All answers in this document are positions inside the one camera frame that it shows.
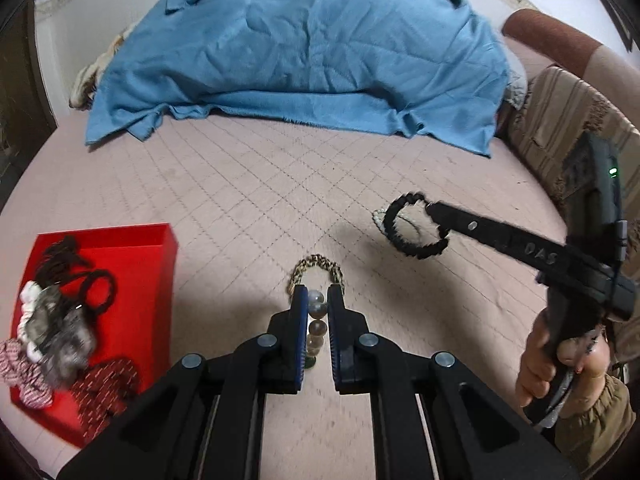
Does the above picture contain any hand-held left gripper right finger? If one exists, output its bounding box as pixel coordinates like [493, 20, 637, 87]
[327, 285, 581, 480]

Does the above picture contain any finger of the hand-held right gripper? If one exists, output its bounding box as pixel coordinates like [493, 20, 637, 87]
[425, 200, 576, 272]

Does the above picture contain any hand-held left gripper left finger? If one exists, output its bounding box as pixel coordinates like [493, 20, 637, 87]
[57, 285, 308, 480]

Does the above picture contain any clear bead bracelet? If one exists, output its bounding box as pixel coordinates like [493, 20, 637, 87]
[307, 290, 331, 370]

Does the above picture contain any leopard spiral hair tie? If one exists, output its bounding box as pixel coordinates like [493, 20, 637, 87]
[287, 255, 347, 297]

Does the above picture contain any black spiral hair tie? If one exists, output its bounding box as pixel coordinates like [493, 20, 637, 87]
[382, 192, 451, 261]

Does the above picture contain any white beaded bracelet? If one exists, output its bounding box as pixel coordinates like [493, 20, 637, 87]
[372, 210, 441, 242]

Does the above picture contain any red box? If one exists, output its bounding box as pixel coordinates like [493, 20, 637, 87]
[10, 223, 180, 448]

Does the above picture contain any thick black hair tie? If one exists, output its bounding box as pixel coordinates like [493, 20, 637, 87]
[75, 269, 116, 318]

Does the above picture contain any red polka dot scrunchie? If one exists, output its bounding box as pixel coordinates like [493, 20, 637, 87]
[70, 357, 141, 441]

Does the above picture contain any dark brown hair tie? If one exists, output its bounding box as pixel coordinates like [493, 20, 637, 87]
[40, 237, 93, 281]

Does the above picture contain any white cherry print scrunchie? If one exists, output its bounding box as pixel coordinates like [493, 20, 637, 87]
[19, 281, 45, 361]

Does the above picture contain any red plaid scrunchie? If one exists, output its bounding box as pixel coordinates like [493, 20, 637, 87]
[0, 340, 56, 406]

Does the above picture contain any person's right forearm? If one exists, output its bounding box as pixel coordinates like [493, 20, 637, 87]
[550, 375, 632, 479]

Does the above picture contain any person's right hand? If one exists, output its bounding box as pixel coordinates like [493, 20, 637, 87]
[515, 305, 613, 411]

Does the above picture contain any striped floral cushion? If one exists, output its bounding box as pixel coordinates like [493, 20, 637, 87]
[507, 65, 640, 211]

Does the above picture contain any grey quilted cloth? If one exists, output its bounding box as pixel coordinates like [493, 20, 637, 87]
[502, 55, 529, 111]

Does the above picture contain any brown sofa armrest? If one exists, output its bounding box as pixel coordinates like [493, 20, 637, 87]
[501, 8, 640, 131]

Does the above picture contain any blue blanket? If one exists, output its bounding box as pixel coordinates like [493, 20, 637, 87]
[84, 0, 508, 158]

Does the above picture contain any patterned cream cloth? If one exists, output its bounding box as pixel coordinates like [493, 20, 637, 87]
[69, 22, 138, 110]

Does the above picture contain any dark wooden furniture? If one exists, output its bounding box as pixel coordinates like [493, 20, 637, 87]
[0, 5, 58, 181]

